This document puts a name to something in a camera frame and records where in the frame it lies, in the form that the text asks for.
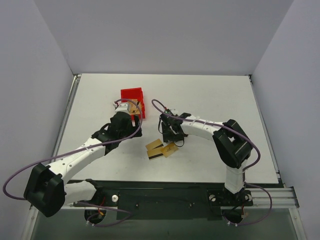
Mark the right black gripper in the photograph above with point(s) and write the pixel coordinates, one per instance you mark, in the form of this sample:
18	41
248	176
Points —
169	132

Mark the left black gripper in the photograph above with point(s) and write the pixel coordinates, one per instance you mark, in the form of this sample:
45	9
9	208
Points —
135	119

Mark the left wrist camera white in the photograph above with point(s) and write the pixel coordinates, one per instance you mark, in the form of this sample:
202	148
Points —
121	107

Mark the gold cards in bin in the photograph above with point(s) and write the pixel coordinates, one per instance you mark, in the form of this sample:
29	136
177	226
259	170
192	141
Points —
137	106

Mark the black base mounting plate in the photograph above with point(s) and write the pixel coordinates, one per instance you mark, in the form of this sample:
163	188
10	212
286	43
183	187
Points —
169	211

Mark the gold card upper left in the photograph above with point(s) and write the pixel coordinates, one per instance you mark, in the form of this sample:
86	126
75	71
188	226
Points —
154	145

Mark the aluminium front rail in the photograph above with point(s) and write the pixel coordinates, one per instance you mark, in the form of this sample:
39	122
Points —
272	196

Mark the gold card with logo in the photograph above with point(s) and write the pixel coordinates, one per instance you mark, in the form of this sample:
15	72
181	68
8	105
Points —
169	149

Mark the red plastic bin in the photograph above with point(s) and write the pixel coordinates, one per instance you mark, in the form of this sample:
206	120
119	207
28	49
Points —
136	95

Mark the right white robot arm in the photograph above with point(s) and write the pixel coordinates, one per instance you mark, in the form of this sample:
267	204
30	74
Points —
228	137

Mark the gold card magnetic stripe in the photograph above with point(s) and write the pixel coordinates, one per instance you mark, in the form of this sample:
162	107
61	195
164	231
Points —
155	153

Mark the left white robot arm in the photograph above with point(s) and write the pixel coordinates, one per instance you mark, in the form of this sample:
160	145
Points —
48	187

